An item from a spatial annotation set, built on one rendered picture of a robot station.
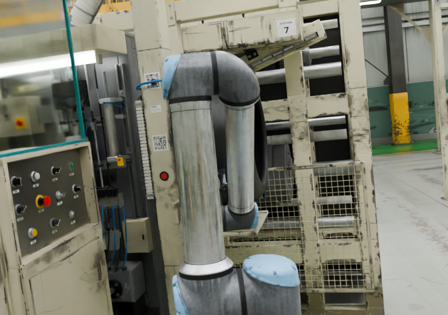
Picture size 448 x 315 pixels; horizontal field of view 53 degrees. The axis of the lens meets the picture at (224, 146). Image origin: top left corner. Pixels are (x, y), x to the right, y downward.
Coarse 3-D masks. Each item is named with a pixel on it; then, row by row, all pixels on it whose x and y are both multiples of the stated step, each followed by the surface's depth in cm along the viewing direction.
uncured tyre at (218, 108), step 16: (224, 112) 184; (256, 112) 231; (224, 128) 182; (256, 128) 236; (224, 144) 182; (256, 144) 237; (224, 160) 183; (256, 160) 235; (256, 176) 193; (224, 192) 192; (256, 192) 197
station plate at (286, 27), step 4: (280, 20) 217; (284, 20) 217; (288, 20) 217; (292, 20) 216; (280, 24) 218; (284, 24) 217; (288, 24) 217; (292, 24) 216; (280, 28) 218; (284, 28) 217; (288, 28) 217; (292, 28) 217; (280, 32) 218; (284, 32) 218; (288, 32) 217; (292, 32) 217; (280, 36) 218; (284, 36) 218
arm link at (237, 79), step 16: (224, 64) 116; (240, 64) 118; (224, 80) 116; (240, 80) 117; (256, 80) 122; (224, 96) 121; (240, 96) 120; (256, 96) 122; (240, 112) 125; (240, 128) 128; (240, 144) 132; (240, 160) 135; (240, 176) 139; (240, 192) 144; (224, 208) 154; (240, 208) 148; (256, 208) 153; (224, 224) 152; (240, 224) 153; (256, 224) 153
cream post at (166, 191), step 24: (144, 0) 205; (144, 24) 207; (144, 48) 208; (168, 48) 215; (144, 72) 209; (144, 96) 211; (168, 120) 209; (168, 144) 211; (168, 168) 212; (168, 192) 214; (168, 216) 215; (168, 240) 216; (168, 264) 218; (168, 288) 219
